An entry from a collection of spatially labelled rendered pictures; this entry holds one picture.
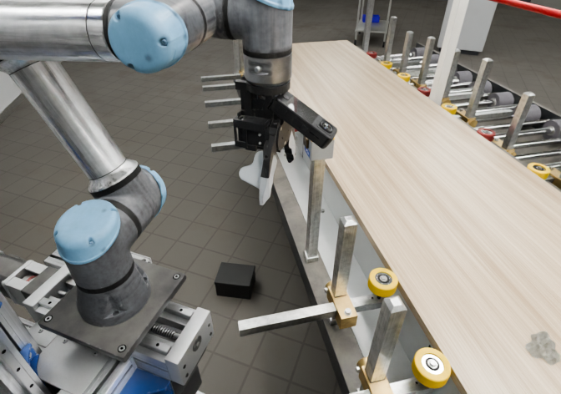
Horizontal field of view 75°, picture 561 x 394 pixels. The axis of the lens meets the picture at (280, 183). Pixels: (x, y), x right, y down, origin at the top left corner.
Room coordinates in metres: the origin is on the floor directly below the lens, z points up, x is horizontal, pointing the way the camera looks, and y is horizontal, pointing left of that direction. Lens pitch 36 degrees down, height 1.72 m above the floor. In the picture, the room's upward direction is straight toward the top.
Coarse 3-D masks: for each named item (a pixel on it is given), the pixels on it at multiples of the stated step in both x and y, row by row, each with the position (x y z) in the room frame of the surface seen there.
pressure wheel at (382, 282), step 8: (376, 272) 0.70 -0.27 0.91; (384, 272) 0.70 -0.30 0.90; (392, 272) 0.70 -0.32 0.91; (368, 280) 0.68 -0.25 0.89; (376, 280) 0.67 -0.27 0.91; (384, 280) 0.67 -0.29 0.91; (392, 280) 0.67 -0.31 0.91; (376, 288) 0.65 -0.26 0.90; (384, 288) 0.64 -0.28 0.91; (392, 288) 0.64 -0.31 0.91; (384, 296) 0.64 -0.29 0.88
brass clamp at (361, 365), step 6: (360, 360) 0.49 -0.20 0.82; (366, 360) 0.48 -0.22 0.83; (360, 366) 0.47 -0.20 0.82; (360, 372) 0.46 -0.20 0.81; (360, 378) 0.46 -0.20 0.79; (366, 378) 0.44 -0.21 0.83; (366, 384) 0.43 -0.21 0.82; (372, 384) 0.42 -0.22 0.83; (378, 384) 0.42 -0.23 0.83; (384, 384) 0.42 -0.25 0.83; (372, 390) 0.41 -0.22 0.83; (378, 390) 0.41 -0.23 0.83; (384, 390) 0.41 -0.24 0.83; (390, 390) 0.41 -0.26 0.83
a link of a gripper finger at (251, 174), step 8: (256, 160) 0.53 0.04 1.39; (272, 160) 0.52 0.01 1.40; (248, 168) 0.53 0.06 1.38; (256, 168) 0.52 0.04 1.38; (272, 168) 0.52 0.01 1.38; (240, 176) 0.52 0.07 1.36; (248, 176) 0.52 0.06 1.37; (256, 176) 0.51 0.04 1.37; (272, 176) 0.51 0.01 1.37; (256, 184) 0.51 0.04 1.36; (264, 184) 0.50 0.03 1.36; (264, 192) 0.49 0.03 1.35; (264, 200) 0.50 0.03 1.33
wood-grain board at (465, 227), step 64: (320, 64) 2.56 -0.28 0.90; (384, 128) 1.60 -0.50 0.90; (448, 128) 1.60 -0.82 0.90; (384, 192) 1.09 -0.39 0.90; (448, 192) 1.09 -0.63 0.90; (512, 192) 1.09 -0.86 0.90; (384, 256) 0.77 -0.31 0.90; (448, 256) 0.77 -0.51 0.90; (512, 256) 0.77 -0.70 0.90; (448, 320) 0.55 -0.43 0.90; (512, 320) 0.55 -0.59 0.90; (512, 384) 0.39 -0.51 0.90
